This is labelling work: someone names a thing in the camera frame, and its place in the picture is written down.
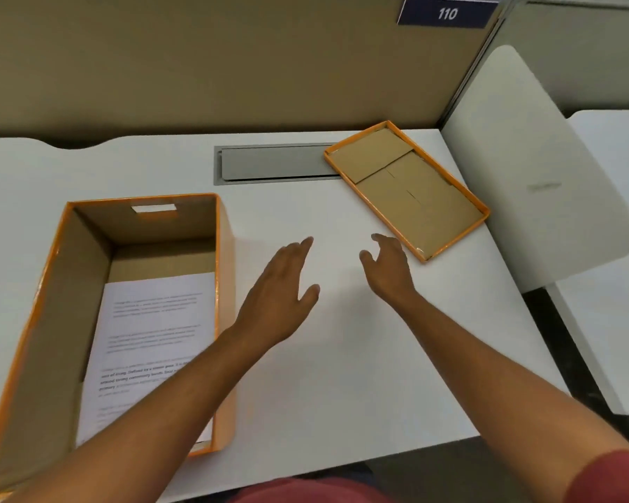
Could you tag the white rounded side divider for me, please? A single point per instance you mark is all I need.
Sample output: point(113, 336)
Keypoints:
point(534, 167)

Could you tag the grey metal partition post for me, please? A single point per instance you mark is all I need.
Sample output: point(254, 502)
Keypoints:
point(471, 68)

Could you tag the person's right forearm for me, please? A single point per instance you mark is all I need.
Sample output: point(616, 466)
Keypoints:
point(492, 377)

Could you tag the white neighbouring desk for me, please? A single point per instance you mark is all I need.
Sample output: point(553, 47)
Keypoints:
point(608, 288)

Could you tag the person's left hand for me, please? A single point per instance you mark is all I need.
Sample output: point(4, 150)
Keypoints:
point(275, 303)

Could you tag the orange cardboard box lid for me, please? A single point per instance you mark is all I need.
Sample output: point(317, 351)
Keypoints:
point(409, 188)

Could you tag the person's left forearm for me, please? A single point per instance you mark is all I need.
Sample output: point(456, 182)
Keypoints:
point(152, 419)

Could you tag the printed white paper sheet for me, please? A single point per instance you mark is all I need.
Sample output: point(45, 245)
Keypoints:
point(147, 319)

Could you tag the person's right hand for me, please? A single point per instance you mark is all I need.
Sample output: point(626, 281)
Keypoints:
point(390, 275)

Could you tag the open orange cardboard box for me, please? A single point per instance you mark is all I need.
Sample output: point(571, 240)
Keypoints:
point(36, 329)

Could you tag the light grey partition panel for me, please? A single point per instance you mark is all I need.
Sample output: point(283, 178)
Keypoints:
point(582, 41)

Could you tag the person's right thumb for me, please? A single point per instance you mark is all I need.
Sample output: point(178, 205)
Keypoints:
point(367, 260)

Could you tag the blue number sign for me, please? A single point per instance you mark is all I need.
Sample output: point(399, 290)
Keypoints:
point(445, 13)

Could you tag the beige partition panel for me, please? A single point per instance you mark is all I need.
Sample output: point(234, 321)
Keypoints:
point(215, 62)

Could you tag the person's left thumb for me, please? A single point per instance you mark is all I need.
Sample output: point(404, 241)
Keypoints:
point(309, 297)

